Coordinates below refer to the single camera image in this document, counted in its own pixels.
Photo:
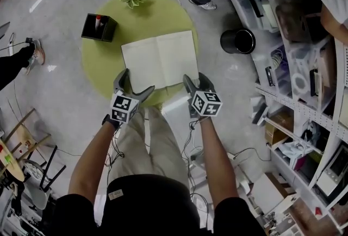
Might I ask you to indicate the person's beige trousers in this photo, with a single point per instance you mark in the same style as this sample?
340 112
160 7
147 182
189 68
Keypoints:
152 148

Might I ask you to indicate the pink box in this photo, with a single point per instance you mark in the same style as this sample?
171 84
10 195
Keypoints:
300 168

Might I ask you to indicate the person's black t-shirt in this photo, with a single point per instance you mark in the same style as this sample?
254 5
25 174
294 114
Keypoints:
152 207

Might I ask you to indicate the green block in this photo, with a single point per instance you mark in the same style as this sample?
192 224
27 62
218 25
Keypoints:
8 159

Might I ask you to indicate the red capped white pen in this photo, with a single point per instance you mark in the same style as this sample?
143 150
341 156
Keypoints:
98 23

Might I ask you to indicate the round table green tablecloth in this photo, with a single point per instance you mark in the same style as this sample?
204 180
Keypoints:
108 66

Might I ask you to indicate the black power adapter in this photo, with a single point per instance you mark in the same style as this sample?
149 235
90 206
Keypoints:
28 40

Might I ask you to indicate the row of clear storage bins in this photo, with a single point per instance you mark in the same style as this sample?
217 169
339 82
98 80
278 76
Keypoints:
299 66

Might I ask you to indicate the wooden stool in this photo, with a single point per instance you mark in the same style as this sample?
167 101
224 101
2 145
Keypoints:
27 137

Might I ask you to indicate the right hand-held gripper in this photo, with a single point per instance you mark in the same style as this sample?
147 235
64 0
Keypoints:
206 103

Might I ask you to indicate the blue cover notebook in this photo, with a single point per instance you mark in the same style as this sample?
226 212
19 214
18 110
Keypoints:
160 58

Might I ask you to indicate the white open carton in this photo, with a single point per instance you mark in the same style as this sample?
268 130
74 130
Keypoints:
266 194

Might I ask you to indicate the cream microwave oven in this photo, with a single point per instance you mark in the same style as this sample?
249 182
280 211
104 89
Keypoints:
334 172

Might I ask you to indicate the white power adapter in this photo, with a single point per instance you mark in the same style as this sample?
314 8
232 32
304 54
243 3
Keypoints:
11 48

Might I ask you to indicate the white cloth bundle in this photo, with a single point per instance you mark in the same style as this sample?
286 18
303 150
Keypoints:
293 148

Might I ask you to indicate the black pen holder box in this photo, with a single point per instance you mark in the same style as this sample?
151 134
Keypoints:
93 31

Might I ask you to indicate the person's right forearm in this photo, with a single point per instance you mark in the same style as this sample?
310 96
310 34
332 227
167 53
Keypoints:
217 158

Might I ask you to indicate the black frame patterned chair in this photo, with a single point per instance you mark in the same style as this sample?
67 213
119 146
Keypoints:
32 168

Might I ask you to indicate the round wooden table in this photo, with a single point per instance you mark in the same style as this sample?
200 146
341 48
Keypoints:
13 169

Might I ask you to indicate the white metal shelving rack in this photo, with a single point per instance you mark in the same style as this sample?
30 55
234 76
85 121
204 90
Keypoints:
288 102

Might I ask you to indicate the cardboard box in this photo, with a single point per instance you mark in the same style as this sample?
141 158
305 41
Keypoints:
274 131

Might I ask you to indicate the black waste bin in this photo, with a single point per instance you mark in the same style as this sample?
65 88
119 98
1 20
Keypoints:
231 42

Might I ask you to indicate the black wristband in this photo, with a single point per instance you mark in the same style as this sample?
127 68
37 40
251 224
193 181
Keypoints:
108 122

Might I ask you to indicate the person's left forearm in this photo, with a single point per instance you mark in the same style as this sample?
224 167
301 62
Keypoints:
89 158

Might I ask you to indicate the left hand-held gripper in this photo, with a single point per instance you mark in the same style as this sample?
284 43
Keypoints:
123 107

